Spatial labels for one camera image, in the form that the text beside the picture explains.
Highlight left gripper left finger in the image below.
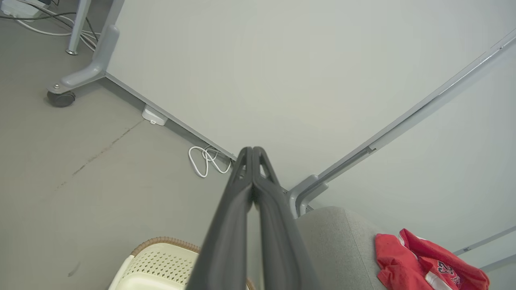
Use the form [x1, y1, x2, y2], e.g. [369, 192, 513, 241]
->
[185, 147, 254, 290]

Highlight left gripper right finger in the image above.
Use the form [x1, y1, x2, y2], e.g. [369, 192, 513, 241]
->
[252, 146, 324, 290]

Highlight red jersey with white trim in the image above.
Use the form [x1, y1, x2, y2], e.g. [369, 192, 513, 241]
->
[375, 228, 491, 290]

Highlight cream perforated laundry basket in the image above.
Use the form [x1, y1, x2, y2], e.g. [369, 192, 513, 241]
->
[108, 237, 257, 290]

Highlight grey curved partition leg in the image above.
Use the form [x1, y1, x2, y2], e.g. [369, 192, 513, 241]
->
[287, 174, 320, 219]
[298, 182, 329, 216]

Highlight grey fabric sofa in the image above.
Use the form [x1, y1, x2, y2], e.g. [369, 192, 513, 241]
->
[294, 206, 404, 290]

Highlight wide white partition panel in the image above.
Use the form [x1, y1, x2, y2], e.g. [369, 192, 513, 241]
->
[105, 0, 516, 194]

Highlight narrow white partition panel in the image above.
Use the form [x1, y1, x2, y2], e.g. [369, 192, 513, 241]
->
[310, 38, 516, 278]

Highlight black caster wheel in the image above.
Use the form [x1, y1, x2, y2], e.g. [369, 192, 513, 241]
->
[47, 91, 76, 108]

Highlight grey partition leg with caster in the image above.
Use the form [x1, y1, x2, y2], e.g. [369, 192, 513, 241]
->
[48, 0, 125, 95]

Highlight grey metal table leg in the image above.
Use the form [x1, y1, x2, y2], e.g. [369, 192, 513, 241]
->
[66, 0, 92, 56]

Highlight white power adapter block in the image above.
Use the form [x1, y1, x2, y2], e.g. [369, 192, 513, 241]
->
[0, 0, 44, 19]

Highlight coiled white cable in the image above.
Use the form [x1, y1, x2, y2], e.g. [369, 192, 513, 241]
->
[188, 145, 234, 178]

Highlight white floor cables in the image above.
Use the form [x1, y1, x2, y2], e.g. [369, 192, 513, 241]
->
[15, 18, 100, 52]

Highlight thin black floor cables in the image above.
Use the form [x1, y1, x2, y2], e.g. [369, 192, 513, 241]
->
[0, 0, 100, 41]

